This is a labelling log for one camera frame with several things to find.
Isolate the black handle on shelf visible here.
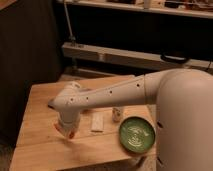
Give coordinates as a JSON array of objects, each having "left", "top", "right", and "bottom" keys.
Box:
[{"left": 160, "top": 54, "right": 189, "bottom": 64}]

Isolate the lower metal shelf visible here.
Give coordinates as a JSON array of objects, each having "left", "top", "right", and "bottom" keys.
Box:
[{"left": 62, "top": 42, "right": 213, "bottom": 74}]

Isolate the green round bowl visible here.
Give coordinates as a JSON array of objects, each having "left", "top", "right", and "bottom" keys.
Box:
[{"left": 119, "top": 116, "right": 155, "bottom": 154}]

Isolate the metal shelf post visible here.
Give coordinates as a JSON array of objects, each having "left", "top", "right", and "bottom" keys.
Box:
[{"left": 63, "top": 0, "right": 76, "bottom": 46}]

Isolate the wooden table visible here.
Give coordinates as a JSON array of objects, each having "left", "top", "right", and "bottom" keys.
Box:
[{"left": 8, "top": 74, "right": 164, "bottom": 171}]

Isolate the dark grey sponge block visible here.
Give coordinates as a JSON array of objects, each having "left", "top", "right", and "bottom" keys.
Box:
[{"left": 47, "top": 101, "right": 54, "bottom": 109}]

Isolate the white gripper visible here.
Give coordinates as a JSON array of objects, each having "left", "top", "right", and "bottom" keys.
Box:
[{"left": 54, "top": 112, "right": 80, "bottom": 137}]

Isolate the upper metal shelf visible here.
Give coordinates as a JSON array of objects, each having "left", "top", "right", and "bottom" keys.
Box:
[{"left": 56, "top": 0, "right": 213, "bottom": 19}]

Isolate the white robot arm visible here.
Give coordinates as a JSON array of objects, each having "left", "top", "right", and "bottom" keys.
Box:
[{"left": 52, "top": 69, "right": 213, "bottom": 171}]

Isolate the metal shelf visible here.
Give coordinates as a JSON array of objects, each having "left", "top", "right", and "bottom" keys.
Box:
[
  {"left": 62, "top": 42, "right": 213, "bottom": 74},
  {"left": 56, "top": 0, "right": 213, "bottom": 19}
]

